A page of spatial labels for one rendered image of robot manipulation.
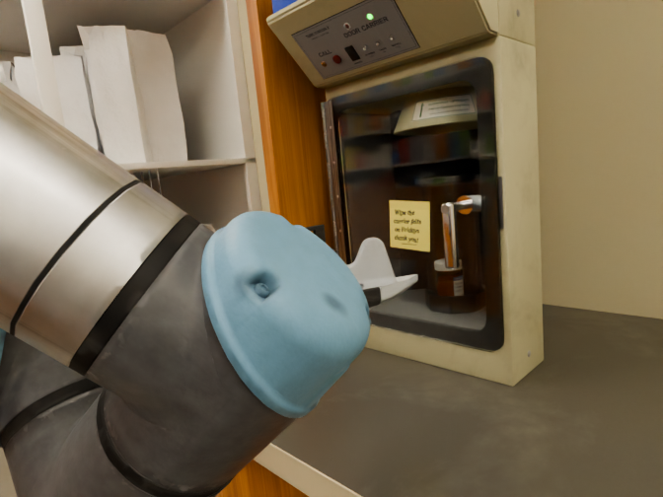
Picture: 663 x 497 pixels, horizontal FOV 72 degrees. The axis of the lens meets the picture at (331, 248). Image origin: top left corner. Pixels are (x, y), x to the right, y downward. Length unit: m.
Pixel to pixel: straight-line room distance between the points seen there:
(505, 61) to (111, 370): 0.59
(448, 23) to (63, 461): 0.59
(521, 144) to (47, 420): 0.61
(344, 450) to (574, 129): 0.78
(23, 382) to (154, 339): 0.14
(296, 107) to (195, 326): 0.72
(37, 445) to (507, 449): 0.46
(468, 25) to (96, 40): 1.33
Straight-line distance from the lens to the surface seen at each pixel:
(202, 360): 0.17
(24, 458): 0.29
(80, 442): 0.24
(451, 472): 0.54
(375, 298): 0.41
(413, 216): 0.71
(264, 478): 0.72
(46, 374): 0.29
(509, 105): 0.66
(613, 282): 1.08
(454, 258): 0.62
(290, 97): 0.85
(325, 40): 0.74
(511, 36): 0.69
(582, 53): 1.08
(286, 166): 0.82
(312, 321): 0.15
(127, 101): 1.68
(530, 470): 0.55
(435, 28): 0.66
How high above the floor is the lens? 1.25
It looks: 9 degrees down
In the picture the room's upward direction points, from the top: 6 degrees counter-clockwise
